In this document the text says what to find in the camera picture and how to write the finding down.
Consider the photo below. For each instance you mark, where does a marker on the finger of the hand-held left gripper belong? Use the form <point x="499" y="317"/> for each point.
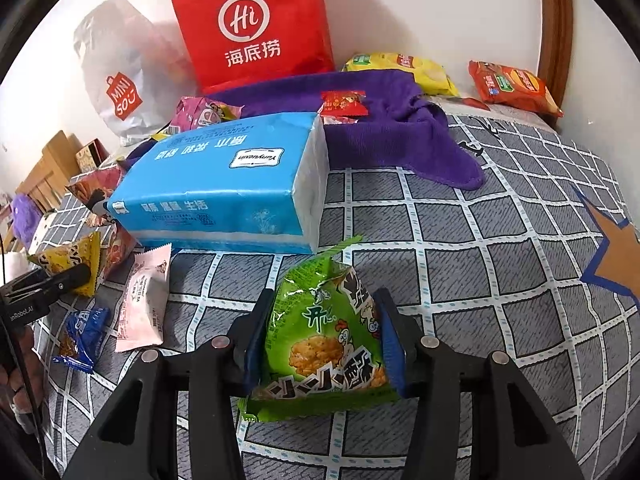
<point x="70" y="279"/>

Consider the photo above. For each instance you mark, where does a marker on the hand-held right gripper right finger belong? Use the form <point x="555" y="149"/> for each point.
<point x="395" y="355"/>

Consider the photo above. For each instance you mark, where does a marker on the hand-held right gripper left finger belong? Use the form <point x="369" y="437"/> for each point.
<point x="255" y="342"/>

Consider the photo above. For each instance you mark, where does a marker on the yellow snack packet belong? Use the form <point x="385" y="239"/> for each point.
<point x="75" y="257"/>

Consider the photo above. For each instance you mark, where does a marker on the peach red snack packet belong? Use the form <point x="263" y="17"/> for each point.
<point x="117" y="252"/>

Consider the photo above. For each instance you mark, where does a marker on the blue snack packet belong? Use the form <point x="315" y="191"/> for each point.
<point x="82" y="335"/>

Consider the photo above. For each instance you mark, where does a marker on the green snack packet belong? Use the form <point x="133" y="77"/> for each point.
<point x="320" y="340"/>

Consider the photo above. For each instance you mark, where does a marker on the pale pink snack packet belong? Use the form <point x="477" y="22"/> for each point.
<point x="142" y="300"/>

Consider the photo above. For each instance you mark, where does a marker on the pink brown snack packet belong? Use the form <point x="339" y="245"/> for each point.
<point x="95" y="187"/>

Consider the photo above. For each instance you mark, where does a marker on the large pink snack packet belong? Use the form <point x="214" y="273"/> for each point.
<point x="197" y="112"/>

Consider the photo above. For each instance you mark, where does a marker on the person's left hand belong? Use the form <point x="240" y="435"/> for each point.
<point x="22" y="392"/>

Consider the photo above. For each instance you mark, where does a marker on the white polka dot pillow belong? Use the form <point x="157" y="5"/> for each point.
<point x="46" y="230"/>

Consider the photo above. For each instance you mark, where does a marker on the purple plush toy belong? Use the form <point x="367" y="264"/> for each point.
<point x="25" y="217"/>

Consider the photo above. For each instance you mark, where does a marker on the grey checkered cloth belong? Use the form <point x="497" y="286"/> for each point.
<point x="450" y="260"/>

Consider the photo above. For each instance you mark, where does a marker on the wooden headboard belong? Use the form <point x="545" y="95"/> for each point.
<point x="55" y="160"/>

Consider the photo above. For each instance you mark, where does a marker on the patterned book box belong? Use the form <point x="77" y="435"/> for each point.
<point x="90" y="156"/>

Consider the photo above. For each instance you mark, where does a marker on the blue tissue pack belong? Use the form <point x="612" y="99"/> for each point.
<point x="210" y="185"/>

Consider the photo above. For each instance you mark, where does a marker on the white plastic shopping bag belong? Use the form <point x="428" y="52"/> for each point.
<point x="115" y="60"/>

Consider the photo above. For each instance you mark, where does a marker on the purple towel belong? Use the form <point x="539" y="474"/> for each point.
<point x="380" y="130"/>

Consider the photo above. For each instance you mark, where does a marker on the yellow chips bag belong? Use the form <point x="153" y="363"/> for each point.
<point x="400" y="67"/>

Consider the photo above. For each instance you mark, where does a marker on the orange chips bag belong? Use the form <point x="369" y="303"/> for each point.
<point x="510" y="85"/>

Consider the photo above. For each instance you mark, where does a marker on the red paper bag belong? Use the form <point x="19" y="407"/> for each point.
<point x="250" y="0"/>

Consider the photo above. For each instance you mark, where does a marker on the brown wooden door frame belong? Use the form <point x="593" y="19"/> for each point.
<point x="555" y="20"/>

